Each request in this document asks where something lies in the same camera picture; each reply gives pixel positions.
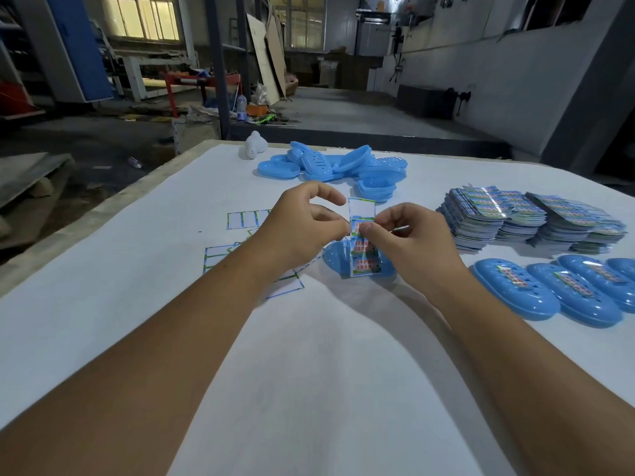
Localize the person's right hand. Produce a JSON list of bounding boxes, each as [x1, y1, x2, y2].
[[358, 202, 467, 305]]

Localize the person's left forearm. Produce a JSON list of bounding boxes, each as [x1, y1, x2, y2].
[[0, 247, 286, 476]]

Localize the wide window with grid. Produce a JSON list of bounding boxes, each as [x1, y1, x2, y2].
[[277, 0, 326, 51]]

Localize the large bright window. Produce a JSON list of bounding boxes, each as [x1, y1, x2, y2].
[[101, 0, 181, 43]]

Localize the black box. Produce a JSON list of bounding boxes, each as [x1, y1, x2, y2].
[[396, 85, 457, 120]]

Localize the wooden pallet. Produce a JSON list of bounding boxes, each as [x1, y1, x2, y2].
[[0, 153, 75, 209]]

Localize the stacks of colourful sticker sheets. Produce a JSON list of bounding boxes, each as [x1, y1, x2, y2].
[[436, 185, 628, 256]]

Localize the grey slanted pillar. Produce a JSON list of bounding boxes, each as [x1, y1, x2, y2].
[[540, 0, 635, 174]]

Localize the green-edged sticker sheet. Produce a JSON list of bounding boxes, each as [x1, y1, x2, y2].
[[347, 198, 383, 278], [265, 272, 305, 299], [227, 209, 273, 231]]

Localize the pile of blue soap dishes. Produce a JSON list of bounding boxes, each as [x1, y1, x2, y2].
[[257, 141, 409, 204]]

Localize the red metal table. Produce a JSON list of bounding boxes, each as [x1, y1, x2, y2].
[[163, 71, 243, 118]]

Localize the thin dark steel post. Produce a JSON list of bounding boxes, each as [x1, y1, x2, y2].
[[235, 0, 251, 100]]

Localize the silver machine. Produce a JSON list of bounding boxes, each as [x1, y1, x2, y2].
[[356, 0, 405, 58]]

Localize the blue and white machine cabinet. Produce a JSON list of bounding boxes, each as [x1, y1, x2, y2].
[[44, 0, 114, 104]]

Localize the small white plastic figure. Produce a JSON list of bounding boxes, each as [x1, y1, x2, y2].
[[245, 130, 269, 160]]

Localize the white backing sheet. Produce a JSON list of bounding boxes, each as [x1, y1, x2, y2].
[[203, 245, 234, 274]]

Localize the brown leaning board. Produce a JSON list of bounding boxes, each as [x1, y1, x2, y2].
[[266, 12, 288, 99]]

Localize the person's left hand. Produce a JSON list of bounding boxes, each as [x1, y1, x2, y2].
[[253, 181, 351, 283]]

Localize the person's right forearm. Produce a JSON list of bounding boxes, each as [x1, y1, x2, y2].
[[431, 272, 635, 476]]

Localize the pale wooden crate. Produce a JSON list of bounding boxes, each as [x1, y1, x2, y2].
[[172, 118, 221, 155]]

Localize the pale leaning plywood board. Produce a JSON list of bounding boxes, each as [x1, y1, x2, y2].
[[246, 13, 281, 106]]

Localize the white metal workbench frame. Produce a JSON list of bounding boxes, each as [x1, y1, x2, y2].
[[111, 48, 199, 102]]

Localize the thick dark steel post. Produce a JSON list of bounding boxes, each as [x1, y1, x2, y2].
[[204, 0, 232, 140]]

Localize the blue plastic box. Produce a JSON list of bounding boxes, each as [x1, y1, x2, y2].
[[471, 257, 562, 322], [558, 254, 635, 314], [606, 257, 635, 283], [527, 262, 624, 329], [322, 240, 398, 281]]

